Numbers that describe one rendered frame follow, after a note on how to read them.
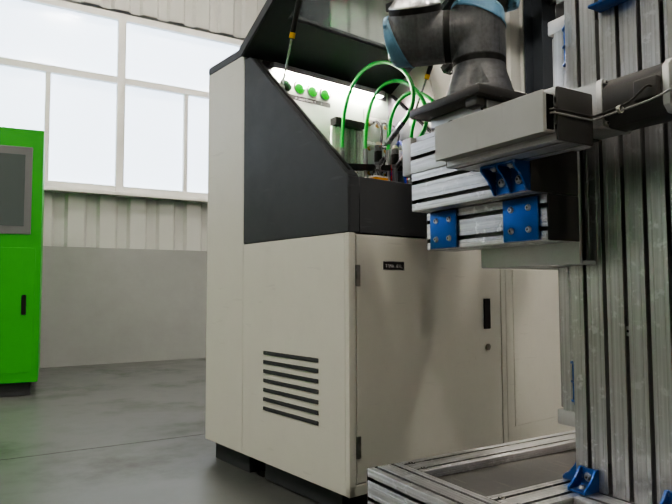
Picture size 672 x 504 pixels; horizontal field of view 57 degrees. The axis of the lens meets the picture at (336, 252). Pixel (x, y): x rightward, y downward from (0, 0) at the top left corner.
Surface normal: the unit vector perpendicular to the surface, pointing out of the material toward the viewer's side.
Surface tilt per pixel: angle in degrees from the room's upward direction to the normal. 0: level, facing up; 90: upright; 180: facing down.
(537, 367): 90
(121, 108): 90
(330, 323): 90
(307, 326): 90
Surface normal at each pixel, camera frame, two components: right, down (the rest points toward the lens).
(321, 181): -0.78, -0.04
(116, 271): 0.51, -0.05
